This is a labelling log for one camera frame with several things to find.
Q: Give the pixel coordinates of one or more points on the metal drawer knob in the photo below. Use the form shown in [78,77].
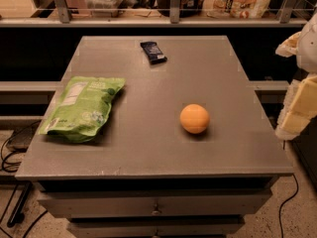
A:
[156,211]

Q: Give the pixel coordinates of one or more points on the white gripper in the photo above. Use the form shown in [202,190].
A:
[309,50]

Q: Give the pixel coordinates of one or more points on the grey metal shelf rack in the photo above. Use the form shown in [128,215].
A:
[74,13]

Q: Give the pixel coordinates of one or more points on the colourful snack bag on shelf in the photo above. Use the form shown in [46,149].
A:
[242,9]

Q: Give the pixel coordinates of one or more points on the orange fruit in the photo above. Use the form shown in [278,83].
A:
[194,118]

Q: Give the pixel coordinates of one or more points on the green snack bag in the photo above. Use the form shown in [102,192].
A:
[83,108]

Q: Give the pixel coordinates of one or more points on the grey table with drawers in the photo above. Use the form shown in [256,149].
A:
[203,184]

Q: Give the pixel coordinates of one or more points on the black power adapter box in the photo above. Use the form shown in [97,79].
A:
[21,140]

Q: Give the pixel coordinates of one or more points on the dark blue rxbar wrapper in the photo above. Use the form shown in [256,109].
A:
[153,52]

